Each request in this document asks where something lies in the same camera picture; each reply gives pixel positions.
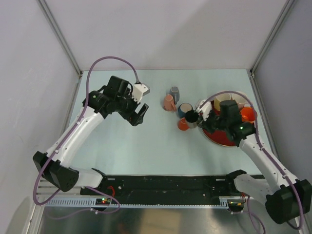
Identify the aluminium frame post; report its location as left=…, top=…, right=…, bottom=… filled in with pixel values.
left=36, top=0, right=82, bottom=78
left=249, top=0, right=297, bottom=78

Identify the brown grey mug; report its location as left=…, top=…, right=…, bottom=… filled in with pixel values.
left=185, top=110, right=199, bottom=129

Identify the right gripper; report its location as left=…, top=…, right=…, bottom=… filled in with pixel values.
left=198, top=109, right=229, bottom=135

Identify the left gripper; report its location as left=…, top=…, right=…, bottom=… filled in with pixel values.
left=115, top=88, right=148, bottom=126

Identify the right aluminium frame post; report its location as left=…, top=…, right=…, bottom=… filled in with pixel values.
left=249, top=0, right=297, bottom=78

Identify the red round tray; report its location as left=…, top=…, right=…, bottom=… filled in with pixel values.
left=200, top=90, right=258, bottom=147

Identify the left aluminium frame post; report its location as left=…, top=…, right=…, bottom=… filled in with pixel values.
left=36, top=0, right=82, bottom=78

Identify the white slotted cable duct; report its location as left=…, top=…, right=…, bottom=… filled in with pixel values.
left=45, top=197, right=229, bottom=209

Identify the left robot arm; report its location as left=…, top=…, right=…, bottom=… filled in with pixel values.
left=33, top=76, right=150, bottom=195

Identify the blue mug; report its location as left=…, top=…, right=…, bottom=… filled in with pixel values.
left=177, top=103, right=193, bottom=118

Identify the pink mug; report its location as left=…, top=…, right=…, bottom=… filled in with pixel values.
left=232, top=92, right=251, bottom=110

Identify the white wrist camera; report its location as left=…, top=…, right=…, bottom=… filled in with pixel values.
left=132, top=83, right=150, bottom=103
left=195, top=99, right=213, bottom=121

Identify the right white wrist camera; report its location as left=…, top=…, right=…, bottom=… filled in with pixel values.
left=195, top=99, right=213, bottom=121

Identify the large orange mug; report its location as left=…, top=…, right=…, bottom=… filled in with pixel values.
left=240, top=107, right=257, bottom=123

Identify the salmon mug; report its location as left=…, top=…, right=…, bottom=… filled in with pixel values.
left=163, top=94, right=176, bottom=112

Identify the grey purple mug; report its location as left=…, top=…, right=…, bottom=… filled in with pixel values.
left=169, top=86, right=180, bottom=104

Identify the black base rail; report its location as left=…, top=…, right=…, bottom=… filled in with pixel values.
left=80, top=174, right=244, bottom=206

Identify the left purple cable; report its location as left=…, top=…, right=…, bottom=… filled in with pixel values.
left=32, top=56, right=140, bottom=206

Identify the yellow mug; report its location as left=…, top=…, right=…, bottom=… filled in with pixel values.
left=214, top=93, right=232, bottom=112

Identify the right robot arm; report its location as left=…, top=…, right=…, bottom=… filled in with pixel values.
left=195, top=100, right=312, bottom=224

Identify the small orange mug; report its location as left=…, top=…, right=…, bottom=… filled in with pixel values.
left=177, top=117, right=189, bottom=131

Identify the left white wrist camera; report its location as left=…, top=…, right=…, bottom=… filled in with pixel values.
left=132, top=83, right=150, bottom=103

